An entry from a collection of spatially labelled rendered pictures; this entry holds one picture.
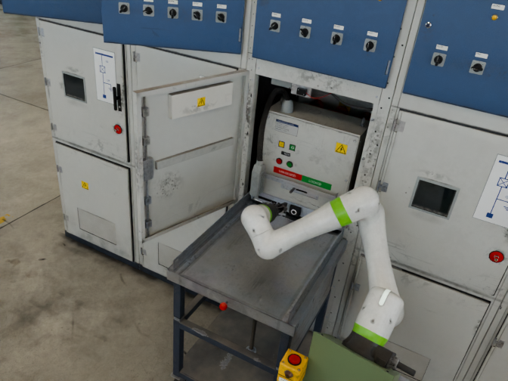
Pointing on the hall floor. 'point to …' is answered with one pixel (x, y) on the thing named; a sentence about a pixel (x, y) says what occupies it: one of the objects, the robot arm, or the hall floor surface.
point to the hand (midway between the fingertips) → (283, 205)
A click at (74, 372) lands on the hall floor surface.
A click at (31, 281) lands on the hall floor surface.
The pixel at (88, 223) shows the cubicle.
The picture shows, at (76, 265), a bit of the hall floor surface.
